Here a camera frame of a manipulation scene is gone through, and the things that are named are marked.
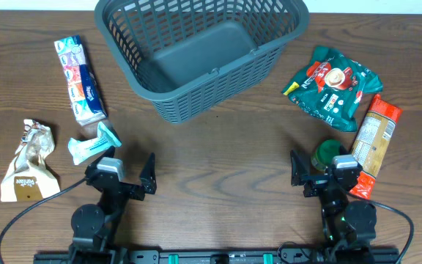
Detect black cable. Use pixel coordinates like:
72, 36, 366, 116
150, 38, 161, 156
346, 192, 415, 264
0, 177, 87, 264

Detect right black cable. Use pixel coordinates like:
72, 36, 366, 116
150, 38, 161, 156
346, 192, 415, 264

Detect green Nescafe 3in1 bag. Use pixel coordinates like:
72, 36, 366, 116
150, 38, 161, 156
282, 46, 383, 132

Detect Kleenex tissue multipack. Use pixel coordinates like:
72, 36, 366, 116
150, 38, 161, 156
53, 35, 107, 126

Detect teal white small sachet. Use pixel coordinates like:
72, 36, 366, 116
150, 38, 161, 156
67, 122, 122, 165

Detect beige crumpled coffee bag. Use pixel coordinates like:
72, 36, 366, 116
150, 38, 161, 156
0, 119, 60, 202

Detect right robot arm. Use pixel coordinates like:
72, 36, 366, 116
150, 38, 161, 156
290, 150, 377, 263

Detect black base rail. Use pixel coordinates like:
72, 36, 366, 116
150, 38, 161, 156
33, 248, 402, 264

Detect green lidded jar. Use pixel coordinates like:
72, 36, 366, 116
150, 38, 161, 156
311, 139, 343, 172

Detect orange spaghetti packet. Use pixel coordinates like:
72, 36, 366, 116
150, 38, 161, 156
350, 94, 403, 199

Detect grey plastic basket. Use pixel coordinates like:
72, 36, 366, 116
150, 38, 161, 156
95, 0, 310, 123

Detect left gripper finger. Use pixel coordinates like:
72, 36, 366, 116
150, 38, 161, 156
140, 153, 157, 194
85, 147, 116, 175

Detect left black cable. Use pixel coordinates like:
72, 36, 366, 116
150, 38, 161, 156
0, 177, 87, 264

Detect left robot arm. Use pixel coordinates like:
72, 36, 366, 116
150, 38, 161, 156
68, 147, 157, 264

